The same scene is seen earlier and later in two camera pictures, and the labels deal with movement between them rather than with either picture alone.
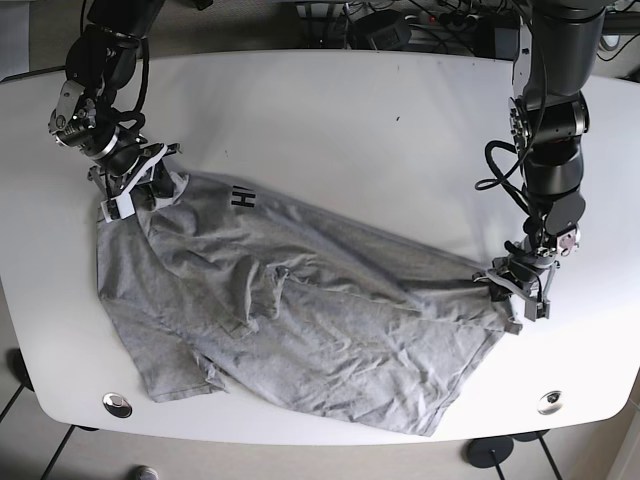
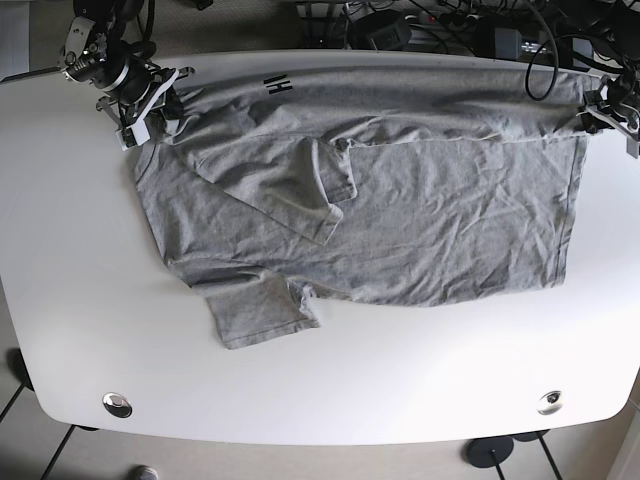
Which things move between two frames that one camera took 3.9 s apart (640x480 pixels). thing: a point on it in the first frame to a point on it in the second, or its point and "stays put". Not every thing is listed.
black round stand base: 489,452 stays put
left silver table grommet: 117,405 stays put
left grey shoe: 143,472 stays put
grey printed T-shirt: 221,286 to 281,187
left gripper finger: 163,186 to 173,108
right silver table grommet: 550,403 stays put
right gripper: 528,269 to 608,104
